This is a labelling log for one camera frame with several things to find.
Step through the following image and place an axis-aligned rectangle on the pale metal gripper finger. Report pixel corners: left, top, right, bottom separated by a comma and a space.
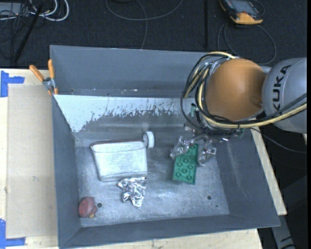
196, 140, 218, 168
169, 135, 191, 161

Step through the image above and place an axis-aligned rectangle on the dark green flat block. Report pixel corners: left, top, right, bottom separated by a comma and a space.
172, 143, 200, 185

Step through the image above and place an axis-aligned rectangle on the grey metal bin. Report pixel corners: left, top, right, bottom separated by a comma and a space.
49, 45, 281, 248

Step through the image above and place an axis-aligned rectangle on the clear plastic bottle white cap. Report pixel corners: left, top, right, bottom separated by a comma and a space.
90, 131, 156, 183

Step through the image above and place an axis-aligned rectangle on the crumpled silver foil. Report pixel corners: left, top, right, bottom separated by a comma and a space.
117, 176, 148, 209

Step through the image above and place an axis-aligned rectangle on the red-brown toy fruit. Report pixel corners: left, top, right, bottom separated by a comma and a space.
78, 196, 98, 218

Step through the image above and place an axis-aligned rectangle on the brown cardboard board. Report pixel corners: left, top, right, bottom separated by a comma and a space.
5, 84, 58, 240

